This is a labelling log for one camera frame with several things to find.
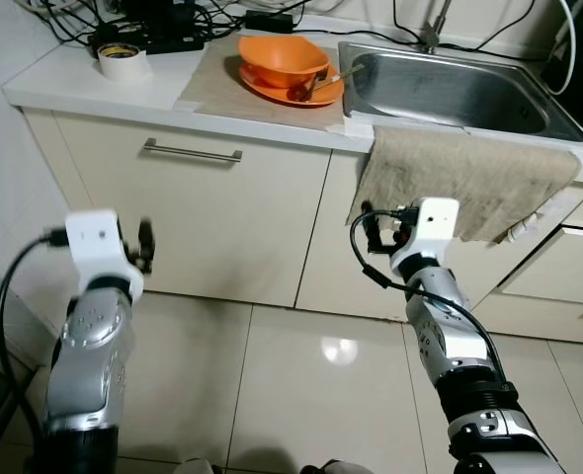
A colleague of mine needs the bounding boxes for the white tape roll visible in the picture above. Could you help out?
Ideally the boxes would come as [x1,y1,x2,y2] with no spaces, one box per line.
[96,42,152,82]

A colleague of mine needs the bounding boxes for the orange plastic bowl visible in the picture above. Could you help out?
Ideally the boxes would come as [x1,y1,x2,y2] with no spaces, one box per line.
[238,35,330,88]

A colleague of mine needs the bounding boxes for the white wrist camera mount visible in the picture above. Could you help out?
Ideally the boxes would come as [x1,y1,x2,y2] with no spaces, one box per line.
[390,197,460,279]
[64,208,146,297]

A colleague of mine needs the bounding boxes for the white paper sheet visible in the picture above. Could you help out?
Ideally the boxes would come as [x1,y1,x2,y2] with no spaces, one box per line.
[343,111,377,140]

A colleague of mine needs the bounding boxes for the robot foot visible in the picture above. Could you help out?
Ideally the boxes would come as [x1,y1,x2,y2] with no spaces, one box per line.
[301,458,374,474]
[176,458,215,474]

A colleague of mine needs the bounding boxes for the cream cabinet door behind towel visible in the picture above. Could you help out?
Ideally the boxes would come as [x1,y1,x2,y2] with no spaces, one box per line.
[296,148,583,323]

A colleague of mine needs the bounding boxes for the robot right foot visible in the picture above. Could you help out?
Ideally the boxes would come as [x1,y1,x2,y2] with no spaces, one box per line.
[301,458,374,474]

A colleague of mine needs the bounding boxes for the black power strip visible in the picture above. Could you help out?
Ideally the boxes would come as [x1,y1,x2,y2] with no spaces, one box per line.
[89,5,213,56]

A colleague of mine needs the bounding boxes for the stainless steel sink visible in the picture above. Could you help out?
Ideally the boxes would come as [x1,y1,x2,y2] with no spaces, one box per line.
[337,39,583,149]

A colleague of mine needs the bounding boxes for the beige hanging towel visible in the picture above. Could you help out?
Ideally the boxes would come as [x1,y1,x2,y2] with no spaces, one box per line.
[349,126,583,244]

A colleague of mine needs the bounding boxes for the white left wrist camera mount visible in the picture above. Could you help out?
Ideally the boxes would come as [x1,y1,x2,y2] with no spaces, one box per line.
[64,208,146,297]

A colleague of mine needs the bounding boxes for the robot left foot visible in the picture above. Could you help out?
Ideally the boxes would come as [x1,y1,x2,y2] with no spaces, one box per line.
[176,458,215,474]

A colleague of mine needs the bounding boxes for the patterned wooden chopstick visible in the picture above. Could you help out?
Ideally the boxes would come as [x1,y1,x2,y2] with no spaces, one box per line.
[307,65,368,100]

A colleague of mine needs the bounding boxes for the white hose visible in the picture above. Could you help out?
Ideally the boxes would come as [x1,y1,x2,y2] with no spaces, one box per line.
[553,0,578,96]

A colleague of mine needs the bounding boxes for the metal faucet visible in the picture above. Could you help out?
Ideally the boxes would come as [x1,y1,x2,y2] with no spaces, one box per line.
[417,0,457,53]

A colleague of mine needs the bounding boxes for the cream cabinet door with handle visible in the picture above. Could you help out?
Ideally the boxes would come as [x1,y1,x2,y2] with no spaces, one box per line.
[23,109,334,307]

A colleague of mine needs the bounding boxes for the cream drawer front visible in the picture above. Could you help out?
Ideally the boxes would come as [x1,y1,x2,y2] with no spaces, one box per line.
[469,288,583,347]

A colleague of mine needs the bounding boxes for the orange plastic plate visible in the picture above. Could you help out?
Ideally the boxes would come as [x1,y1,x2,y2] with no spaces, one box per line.
[238,63,346,108]

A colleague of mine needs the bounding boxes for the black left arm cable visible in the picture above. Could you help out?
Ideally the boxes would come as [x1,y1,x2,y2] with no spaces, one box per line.
[0,229,70,445]

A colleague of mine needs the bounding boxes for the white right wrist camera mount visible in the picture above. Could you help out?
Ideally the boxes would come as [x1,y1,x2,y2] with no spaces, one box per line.
[390,197,460,279]

